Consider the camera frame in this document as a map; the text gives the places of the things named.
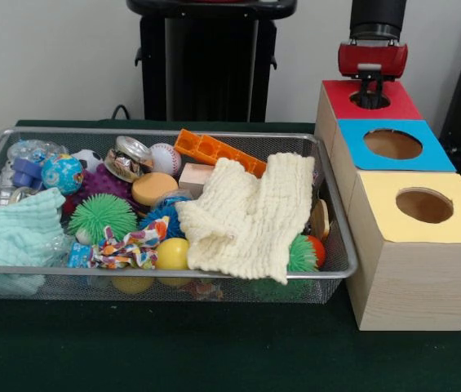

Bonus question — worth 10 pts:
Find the yellow ball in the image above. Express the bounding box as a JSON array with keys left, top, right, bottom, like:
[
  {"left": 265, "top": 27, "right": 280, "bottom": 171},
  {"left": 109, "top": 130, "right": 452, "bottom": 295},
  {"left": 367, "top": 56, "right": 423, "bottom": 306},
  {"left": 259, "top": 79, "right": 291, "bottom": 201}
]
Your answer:
[{"left": 155, "top": 238, "right": 191, "bottom": 271}]

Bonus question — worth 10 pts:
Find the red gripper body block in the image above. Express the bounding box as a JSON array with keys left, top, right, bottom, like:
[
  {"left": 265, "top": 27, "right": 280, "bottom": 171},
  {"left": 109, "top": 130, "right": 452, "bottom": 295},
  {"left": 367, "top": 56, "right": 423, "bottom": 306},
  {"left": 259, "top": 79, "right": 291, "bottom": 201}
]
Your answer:
[{"left": 337, "top": 39, "right": 410, "bottom": 82}]

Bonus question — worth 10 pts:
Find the purple bumpy ball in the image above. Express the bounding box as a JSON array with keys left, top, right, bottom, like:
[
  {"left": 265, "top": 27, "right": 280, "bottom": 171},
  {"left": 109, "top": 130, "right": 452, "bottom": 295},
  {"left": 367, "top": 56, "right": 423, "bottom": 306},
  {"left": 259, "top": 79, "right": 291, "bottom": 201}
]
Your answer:
[{"left": 66, "top": 163, "right": 133, "bottom": 206}]

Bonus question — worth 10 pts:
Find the orange plastic block tray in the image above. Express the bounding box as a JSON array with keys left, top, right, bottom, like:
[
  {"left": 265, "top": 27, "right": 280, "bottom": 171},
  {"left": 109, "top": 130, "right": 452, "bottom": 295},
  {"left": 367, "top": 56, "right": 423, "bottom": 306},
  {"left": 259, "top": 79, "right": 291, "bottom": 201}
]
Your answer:
[{"left": 174, "top": 128, "right": 269, "bottom": 179}]

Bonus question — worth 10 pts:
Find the silver drink can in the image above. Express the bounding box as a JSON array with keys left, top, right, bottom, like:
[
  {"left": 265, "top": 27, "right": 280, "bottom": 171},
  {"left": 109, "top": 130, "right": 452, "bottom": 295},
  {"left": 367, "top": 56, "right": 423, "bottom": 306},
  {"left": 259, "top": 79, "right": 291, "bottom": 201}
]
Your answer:
[{"left": 8, "top": 186, "right": 40, "bottom": 204}]

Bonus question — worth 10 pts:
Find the colourful patterned cloth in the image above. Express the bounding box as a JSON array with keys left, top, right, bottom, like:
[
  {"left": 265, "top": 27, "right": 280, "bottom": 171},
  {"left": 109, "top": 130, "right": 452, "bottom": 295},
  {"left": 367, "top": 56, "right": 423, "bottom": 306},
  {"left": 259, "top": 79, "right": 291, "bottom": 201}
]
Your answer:
[{"left": 91, "top": 215, "right": 171, "bottom": 270}]

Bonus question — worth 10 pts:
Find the small globe ball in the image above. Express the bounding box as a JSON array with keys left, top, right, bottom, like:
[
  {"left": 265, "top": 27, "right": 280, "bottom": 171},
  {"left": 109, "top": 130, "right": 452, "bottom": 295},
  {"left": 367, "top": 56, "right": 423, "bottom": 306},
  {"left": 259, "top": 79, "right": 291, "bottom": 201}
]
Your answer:
[{"left": 41, "top": 154, "right": 86, "bottom": 197}]

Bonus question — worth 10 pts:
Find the wooden box with three holes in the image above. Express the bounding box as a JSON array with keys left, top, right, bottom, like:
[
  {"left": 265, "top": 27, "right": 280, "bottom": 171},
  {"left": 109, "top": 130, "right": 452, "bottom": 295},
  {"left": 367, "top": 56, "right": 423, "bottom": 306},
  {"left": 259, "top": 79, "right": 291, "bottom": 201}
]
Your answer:
[{"left": 314, "top": 78, "right": 461, "bottom": 332}]

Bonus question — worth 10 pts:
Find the black cable loop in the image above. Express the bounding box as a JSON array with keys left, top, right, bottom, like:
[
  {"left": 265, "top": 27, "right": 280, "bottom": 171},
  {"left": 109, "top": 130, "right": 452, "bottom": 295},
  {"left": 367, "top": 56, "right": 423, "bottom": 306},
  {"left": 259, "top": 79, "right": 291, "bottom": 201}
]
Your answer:
[{"left": 110, "top": 104, "right": 132, "bottom": 121}]

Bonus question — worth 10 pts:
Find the cream knitted cloth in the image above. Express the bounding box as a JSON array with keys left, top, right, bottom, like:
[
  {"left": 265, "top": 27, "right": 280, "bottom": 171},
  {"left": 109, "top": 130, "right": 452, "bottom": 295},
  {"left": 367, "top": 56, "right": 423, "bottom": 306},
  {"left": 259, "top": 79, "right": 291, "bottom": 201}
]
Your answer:
[{"left": 175, "top": 153, "right": 317, "bottom": 286}]

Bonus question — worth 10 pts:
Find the clear mesh bin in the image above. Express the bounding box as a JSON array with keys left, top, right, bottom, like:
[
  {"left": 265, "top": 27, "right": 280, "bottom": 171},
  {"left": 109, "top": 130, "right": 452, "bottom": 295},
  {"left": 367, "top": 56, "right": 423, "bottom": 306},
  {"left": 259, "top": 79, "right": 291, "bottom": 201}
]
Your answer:
[{"left": 0, "top": 127, "right": 360, "bottom": 304}]

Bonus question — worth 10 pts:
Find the light blue cloth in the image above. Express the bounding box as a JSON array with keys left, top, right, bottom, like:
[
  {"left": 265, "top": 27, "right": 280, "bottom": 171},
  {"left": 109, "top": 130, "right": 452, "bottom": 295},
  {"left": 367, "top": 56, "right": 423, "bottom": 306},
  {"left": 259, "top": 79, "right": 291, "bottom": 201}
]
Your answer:
[{"left": 0, "top": 187, "right": 67, "bottom": 267}]

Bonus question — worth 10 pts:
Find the green spiky toy with eyes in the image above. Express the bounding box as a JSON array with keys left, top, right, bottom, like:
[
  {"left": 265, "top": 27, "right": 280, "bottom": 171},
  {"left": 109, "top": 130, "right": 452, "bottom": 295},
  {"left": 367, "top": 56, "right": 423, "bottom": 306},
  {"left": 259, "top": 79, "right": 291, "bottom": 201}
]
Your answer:
[{"left": 68, "top": 194, "right": 139, "bottom": 244}]

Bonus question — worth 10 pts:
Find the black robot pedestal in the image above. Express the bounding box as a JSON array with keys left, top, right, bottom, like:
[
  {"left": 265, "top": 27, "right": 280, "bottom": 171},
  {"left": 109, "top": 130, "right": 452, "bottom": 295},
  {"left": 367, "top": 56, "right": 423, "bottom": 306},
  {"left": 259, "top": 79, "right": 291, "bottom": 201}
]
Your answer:
[{"left": 126, "top": 0, "right": 299, "bottom": 123}]

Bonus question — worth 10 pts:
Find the small soccer ball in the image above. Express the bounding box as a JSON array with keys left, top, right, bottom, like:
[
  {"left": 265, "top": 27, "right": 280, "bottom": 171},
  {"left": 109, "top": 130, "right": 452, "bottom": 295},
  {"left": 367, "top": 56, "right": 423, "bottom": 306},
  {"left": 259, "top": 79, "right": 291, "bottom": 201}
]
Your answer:
[{"left": 70, "top": 149, "right": 104, "bottom": 171}]

